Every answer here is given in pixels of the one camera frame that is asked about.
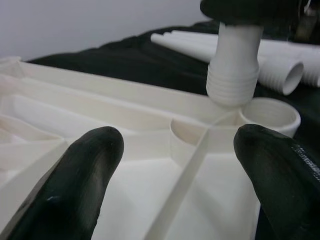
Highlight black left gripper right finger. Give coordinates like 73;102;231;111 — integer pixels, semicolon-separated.
234;124;320;240

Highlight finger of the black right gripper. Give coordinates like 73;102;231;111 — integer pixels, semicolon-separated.
199;0;305;26

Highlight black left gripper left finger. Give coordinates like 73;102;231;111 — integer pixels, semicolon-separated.
4;126;125;240

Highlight white plastic table leg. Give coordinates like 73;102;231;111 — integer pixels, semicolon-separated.
150;33;305;96
162;31;320;88
172;29;320;66
206;21;265;109

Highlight white plastic children table top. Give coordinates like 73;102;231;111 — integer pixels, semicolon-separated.
0;56;302;240

